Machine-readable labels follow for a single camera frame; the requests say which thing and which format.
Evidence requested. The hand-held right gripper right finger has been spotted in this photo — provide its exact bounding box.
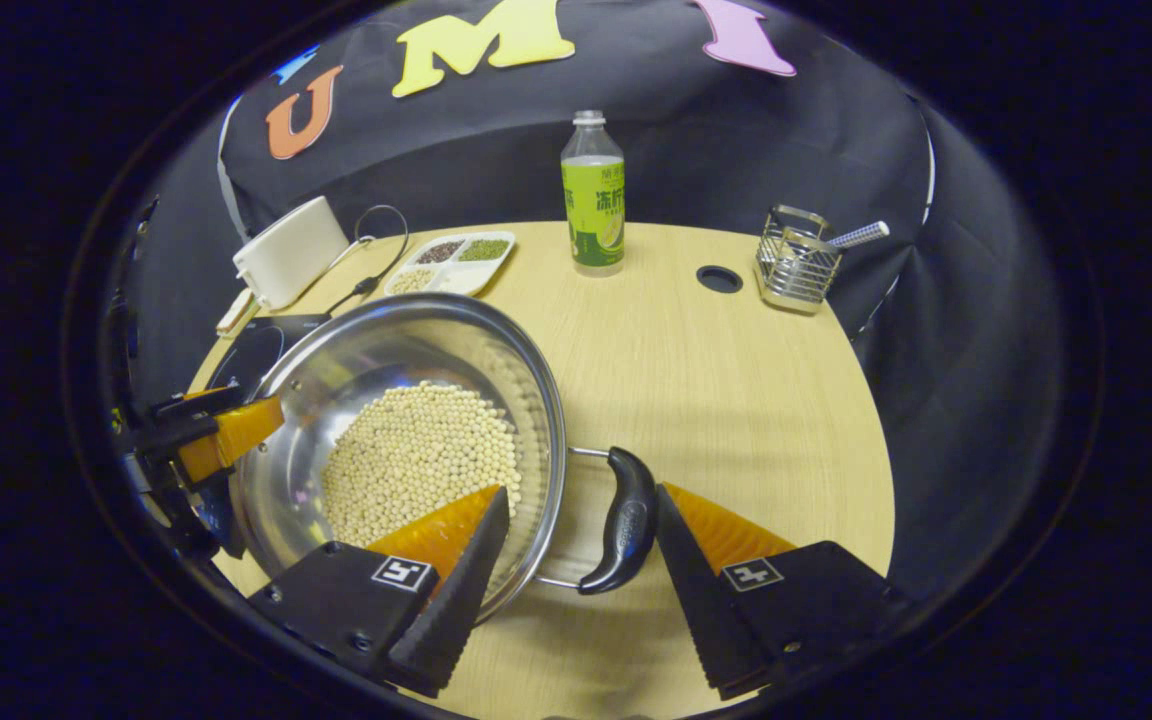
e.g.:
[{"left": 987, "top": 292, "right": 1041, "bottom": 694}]
[{"left": 654, "top": 483, "right": 913, "bottom": 700}]

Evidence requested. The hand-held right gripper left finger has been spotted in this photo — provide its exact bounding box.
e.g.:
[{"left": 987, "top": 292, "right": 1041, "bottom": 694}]
[{"left": 248, "top": 485, "right": 512, "bottom": 699}]

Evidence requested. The black induction cooktop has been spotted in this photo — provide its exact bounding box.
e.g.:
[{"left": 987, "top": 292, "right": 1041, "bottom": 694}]
[{"left": 205, "top": 313, "right": 333, "bottom": 403}]

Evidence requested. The pile of soybeans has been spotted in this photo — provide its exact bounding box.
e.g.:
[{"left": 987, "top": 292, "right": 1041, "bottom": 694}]
[{"left": 320, "top": 380, "right": 525, "bottom": 550}]

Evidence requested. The stainless steel pot black handle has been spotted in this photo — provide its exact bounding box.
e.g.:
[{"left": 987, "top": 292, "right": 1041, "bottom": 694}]
[{"left": 230, "top": 291, "right": 660, "bottom": 627}]

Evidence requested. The small pale serving tray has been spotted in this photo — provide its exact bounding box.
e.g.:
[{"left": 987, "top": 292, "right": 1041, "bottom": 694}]
[{"left": 215, "top": 288, "right": 263, "bottom": 338}]

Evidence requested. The sandwich with lettuce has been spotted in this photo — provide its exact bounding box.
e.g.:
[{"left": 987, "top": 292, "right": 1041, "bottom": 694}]
[{"left": 217, "top": 289, "right": 259, "bottom": 334}]

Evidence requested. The white toaster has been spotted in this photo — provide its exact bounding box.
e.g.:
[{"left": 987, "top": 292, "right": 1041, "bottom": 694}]
[{"left": 232, "top": 195, "right": 351, "bottom": 312}]

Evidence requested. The white divided dish with beans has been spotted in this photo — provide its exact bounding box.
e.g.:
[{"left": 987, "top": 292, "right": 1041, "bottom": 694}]
[{"left": 382, "top": 230, "right": 518, "bottom": 299}]

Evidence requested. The green label drink bottle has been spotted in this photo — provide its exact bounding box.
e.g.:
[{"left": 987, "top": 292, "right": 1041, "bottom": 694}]
[{"left": 560, "top": 110, "right": 628, "bottom": 279}]

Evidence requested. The white toaster cable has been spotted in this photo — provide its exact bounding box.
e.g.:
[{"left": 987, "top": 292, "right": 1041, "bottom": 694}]
[{"left": 324, "top": 233, "right": 369, "bottom": 276}]

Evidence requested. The black power cable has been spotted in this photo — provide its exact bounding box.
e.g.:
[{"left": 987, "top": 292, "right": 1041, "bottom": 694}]
[{"left": 324, "top": 204, "right": 411, "bottom": 317}]

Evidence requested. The metal wire utensil holder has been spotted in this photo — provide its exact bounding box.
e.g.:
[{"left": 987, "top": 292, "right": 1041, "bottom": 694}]
[{"left": 755, "top": 204, "right": 844, "bottom": 316}]

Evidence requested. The metal utensil handle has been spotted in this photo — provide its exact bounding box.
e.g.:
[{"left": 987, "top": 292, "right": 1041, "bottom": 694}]
[{"left": 816, "top": 220, "right": 891, "bottom": 252}]

